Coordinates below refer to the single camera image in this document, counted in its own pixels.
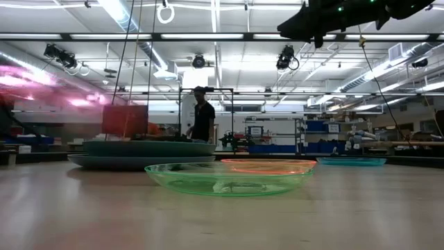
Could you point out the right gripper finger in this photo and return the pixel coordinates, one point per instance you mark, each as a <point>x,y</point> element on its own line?
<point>295,32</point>
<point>301,17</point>

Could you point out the clear orange plastic plate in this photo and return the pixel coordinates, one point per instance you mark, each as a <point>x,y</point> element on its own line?
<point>277,161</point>

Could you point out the clear blue plastic plate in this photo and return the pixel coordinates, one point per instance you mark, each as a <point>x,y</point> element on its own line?
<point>350,161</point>

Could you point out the dark teal plastic plate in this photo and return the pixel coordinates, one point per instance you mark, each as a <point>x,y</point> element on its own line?
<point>149,148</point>

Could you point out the clear green plastic plate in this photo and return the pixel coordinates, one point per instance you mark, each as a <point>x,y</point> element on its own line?
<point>166,180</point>

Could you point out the clear pink plastic plate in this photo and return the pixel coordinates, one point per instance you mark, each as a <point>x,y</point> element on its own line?
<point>79,102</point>

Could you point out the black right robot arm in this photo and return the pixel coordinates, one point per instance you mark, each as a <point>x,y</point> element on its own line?
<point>385,10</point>

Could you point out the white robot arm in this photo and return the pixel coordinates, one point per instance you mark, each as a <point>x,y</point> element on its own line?
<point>360,135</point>

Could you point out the black ceiling spotlight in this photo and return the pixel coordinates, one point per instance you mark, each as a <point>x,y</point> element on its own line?
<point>419,62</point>
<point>198,61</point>
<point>60,55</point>
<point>286,57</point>

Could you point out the grey shelf unit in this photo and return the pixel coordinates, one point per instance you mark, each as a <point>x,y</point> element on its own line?
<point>277,119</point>

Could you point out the blue storage bin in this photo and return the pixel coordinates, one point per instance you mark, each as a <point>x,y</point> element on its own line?
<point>27,140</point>
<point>329,147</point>
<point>315,125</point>
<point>274,149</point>

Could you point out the white sign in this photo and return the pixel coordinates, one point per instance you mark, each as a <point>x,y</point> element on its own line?
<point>256,131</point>
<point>333,128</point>

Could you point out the small black robot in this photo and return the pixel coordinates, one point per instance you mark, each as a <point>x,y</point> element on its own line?
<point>236,140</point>

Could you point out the white cabinet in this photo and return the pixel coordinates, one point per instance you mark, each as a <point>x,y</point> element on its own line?
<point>187,111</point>

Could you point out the black overhead light bar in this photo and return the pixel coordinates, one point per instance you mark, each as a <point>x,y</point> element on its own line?
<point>156,36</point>

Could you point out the wooden beam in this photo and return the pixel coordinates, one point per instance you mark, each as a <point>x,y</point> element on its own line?
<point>402,143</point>

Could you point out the black monitor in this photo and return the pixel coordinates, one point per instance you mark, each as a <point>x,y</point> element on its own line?
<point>125,121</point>

